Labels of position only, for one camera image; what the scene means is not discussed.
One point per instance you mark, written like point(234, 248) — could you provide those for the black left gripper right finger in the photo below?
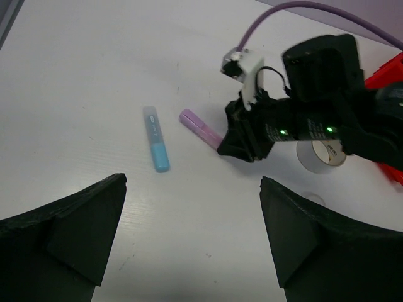
point(321, 255)

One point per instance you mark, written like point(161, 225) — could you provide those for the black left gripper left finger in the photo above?
point(59, 251)

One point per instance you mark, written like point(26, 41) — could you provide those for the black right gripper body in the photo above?
point(251, 134)

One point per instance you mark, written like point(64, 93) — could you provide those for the blue highlighter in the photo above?
point(156, 142)

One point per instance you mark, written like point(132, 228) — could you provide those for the pink highlighter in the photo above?
point(200, 128)

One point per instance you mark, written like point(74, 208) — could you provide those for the small clear tape roll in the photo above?
point(313, 197)

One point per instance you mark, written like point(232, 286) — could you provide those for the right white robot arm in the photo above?
point(326, 99)

